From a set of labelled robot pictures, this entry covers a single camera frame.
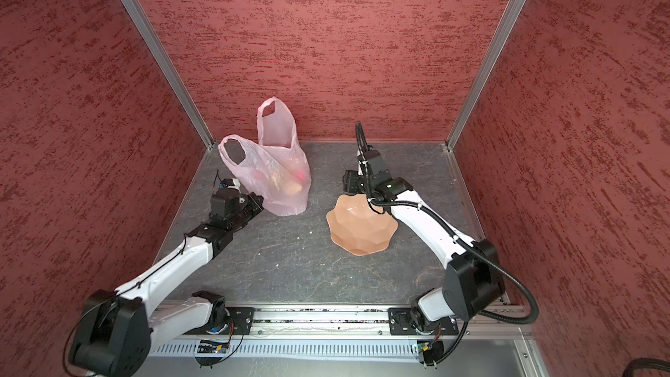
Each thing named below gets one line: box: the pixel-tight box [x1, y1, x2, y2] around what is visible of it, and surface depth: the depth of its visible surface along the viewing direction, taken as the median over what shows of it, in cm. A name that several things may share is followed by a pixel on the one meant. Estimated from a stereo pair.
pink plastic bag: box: [218, 96, 313, 217], surface depth 93 cm
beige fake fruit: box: [284, 180, 303, 195], surface depth 98 cm
